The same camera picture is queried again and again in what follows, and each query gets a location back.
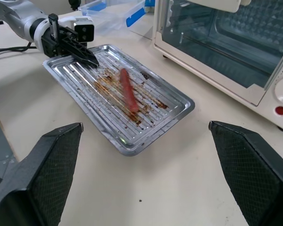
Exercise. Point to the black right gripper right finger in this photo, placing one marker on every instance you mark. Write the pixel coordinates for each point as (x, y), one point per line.
(257, 174)

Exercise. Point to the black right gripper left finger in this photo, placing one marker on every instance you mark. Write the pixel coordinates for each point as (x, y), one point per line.
(26, 179)

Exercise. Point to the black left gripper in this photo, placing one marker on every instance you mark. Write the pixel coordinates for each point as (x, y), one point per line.
(49, 44)

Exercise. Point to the ribbed silver metal baking tray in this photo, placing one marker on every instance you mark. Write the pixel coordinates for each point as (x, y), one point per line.
(153, 122)

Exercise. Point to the cream toaster oven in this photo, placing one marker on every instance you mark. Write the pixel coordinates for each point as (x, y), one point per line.
(268, 117)

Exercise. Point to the red sausage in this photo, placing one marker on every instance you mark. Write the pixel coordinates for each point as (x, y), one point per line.
(127, 90)

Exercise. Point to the red oven indicator light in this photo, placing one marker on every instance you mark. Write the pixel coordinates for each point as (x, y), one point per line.
(280, 110)

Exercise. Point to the glass toaster oven door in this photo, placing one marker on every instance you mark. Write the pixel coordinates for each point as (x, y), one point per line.
(217, 51)

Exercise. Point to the clear plastic box blue latches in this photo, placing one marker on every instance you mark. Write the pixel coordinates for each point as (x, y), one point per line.
(113, 16)

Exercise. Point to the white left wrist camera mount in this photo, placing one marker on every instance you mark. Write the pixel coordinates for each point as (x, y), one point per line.
(85, 20)

